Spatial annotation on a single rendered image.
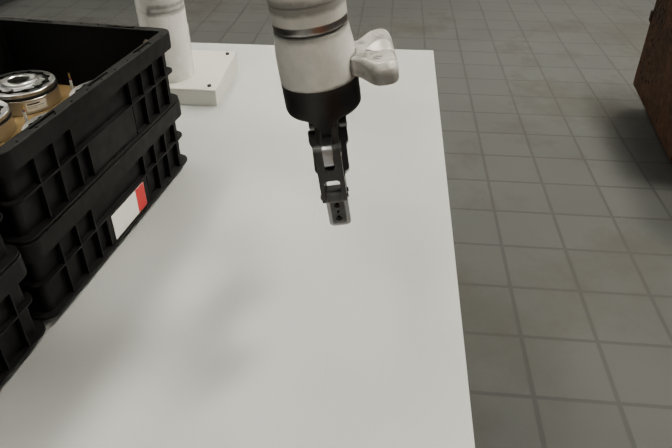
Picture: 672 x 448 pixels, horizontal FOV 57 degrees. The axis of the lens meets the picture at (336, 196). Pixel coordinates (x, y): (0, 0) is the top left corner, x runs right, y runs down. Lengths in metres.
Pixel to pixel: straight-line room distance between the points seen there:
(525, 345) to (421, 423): 1.12
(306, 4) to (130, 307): 0.44
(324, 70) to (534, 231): 1.67
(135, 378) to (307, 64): 0.38
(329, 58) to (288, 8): 0.06
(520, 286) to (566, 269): 0.18
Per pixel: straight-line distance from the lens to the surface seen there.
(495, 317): 1.81
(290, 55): 0.56
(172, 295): 0.81
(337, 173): 0.58
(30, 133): 0.71
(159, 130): 0.95
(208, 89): 1.26
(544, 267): 2.02
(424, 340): 0.73
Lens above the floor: 1.22
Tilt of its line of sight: 33 degrees down
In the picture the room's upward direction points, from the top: straight up
